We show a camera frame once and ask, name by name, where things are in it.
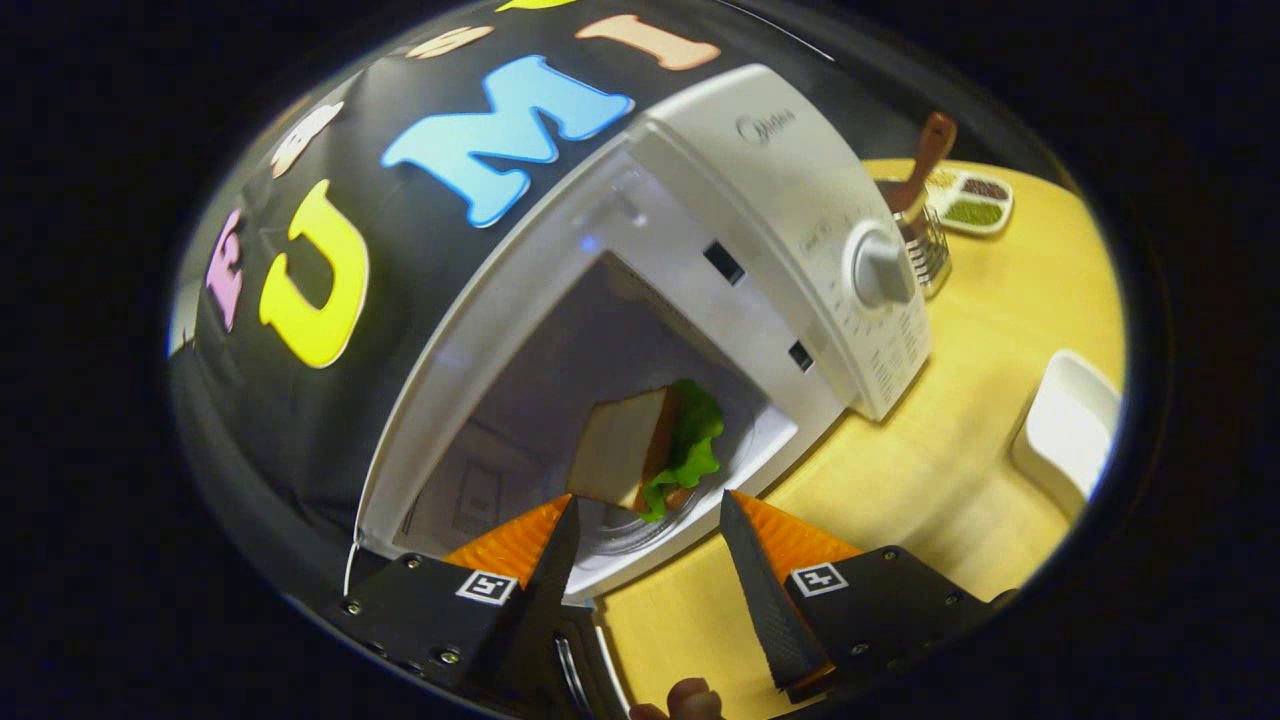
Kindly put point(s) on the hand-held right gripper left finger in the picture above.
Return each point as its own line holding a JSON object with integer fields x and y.
{"x": 545, "y": 590}

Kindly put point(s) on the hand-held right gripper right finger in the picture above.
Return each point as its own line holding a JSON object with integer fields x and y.
{"x": 770, "y": 620}

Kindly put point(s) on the sandwich with lettuce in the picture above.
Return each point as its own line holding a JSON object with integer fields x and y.
{"x": 620, "y": 440}

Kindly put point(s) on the white microwave oven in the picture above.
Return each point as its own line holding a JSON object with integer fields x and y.
{"x": 760, "y": 180}

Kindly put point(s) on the white rectangular tray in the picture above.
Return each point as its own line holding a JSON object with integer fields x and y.
{"x": 1065, "y": 430}

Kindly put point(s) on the white divided plate with beans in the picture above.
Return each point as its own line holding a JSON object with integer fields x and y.
{"x": 975, "y": 212}

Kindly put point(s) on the wooden spoon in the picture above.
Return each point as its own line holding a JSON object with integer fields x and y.
{"x": 930, "y": 150}

